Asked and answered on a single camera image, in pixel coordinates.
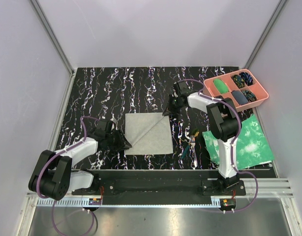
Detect aluminium frame post right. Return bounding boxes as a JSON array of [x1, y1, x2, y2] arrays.
[[244, 0, 288, 69]]

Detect aluminium frame post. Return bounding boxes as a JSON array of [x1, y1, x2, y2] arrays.
[[28, 0, 75, 76], [244, 0, 288, 69]]

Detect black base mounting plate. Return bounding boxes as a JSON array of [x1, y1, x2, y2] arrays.
[[72, 170, 246, 206]]

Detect black marbled table mat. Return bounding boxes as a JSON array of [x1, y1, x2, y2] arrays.
[[55, 66, 239, 170]]

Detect dark blue patterned sock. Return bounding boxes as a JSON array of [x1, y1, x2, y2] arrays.
[[239, 72, 253, 86]]

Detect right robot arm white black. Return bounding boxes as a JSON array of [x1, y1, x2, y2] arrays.
[[162, 80, 242, 195]]

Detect yellow blue patterned sock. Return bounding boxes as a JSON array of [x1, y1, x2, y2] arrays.
[[232, 75, 244, 88]]

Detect aluminium frame post left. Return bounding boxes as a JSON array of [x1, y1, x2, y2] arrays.
[[28, 0, 75, 76]]

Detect grey cloth napkin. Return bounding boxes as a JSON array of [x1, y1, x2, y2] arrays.
[[124, 113, 173, 155]]

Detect silver fork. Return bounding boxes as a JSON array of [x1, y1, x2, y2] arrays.
[[189, 135, 198, 169]]

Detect pink divided tray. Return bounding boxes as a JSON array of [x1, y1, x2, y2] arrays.
[[204, 69, 269, 112]]

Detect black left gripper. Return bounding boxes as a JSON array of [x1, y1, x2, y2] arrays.
[[105, 128, 132, 152]]

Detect green white tie-dye cloth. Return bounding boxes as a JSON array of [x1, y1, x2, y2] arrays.
[[202, 115, 274, 170]]

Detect green rolled sock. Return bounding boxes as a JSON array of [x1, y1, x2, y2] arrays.
[[213, 79, 229, 94]]

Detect aluminium front rail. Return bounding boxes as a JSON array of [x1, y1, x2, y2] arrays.
[[27, 178, 296, 199]]

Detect blue green patterned sock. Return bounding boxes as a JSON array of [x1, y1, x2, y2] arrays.
[[242, 90, 257, 102]]

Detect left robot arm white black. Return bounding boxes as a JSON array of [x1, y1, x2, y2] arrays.
[[28, 119, 132, 201]]

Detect grey blue rolled sock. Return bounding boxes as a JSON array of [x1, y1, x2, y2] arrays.
[[232, 90, 248, 105]]

